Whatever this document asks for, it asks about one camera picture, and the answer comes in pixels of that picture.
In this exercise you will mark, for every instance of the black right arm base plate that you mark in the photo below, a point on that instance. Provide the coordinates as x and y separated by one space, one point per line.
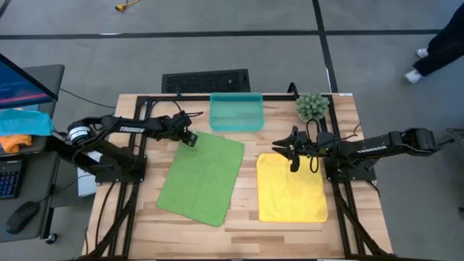
362 175

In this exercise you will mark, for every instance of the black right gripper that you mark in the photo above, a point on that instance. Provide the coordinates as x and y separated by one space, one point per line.
304 146

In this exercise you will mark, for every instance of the person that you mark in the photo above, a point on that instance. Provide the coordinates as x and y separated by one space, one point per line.
446 47

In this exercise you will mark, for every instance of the black mesh box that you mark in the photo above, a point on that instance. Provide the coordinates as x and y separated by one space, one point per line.
204 81

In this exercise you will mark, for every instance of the black desk caster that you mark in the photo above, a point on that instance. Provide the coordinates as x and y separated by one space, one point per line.
51 238

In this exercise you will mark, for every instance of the black aluminium table frame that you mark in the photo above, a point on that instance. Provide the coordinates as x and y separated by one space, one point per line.
163 98

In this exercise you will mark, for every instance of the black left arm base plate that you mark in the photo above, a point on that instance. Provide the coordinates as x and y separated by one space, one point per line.
108 177

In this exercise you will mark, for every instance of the yellow microfiber towel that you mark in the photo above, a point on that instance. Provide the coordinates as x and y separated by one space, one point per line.
290 195

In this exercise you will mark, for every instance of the black computer mouse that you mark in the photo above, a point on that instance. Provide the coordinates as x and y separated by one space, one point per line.
21 217

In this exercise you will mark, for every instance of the grey side desk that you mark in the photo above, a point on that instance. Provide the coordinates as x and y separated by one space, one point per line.
36 174

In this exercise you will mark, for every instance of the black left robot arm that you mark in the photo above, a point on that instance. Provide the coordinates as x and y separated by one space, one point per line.
127 128

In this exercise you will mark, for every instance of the artificial green potted plant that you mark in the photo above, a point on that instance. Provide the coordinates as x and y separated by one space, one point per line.
311 107

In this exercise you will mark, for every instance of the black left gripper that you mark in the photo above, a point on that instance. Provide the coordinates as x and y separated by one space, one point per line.
179 128

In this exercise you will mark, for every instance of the orange cloth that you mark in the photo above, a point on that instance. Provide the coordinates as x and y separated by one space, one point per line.
14 143

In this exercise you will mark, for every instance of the green microfiber towel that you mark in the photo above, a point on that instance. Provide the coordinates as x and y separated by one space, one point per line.
199 177

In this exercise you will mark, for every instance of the black diagonal bar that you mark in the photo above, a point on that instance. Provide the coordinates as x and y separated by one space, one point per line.
59 146

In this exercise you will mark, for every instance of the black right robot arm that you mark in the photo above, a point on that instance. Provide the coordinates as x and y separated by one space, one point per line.
380 146

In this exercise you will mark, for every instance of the white box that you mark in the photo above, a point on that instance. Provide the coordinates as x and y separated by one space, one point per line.
86 186

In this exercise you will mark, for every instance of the blue cloth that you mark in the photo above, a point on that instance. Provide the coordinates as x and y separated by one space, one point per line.
25 123

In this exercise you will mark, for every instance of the teal plastic basket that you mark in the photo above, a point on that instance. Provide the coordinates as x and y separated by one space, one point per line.
235 116

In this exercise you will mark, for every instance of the computer monitor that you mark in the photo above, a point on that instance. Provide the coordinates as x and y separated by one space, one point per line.
21 87

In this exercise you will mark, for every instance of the black keyboard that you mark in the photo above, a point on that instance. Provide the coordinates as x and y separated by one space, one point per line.
9 179

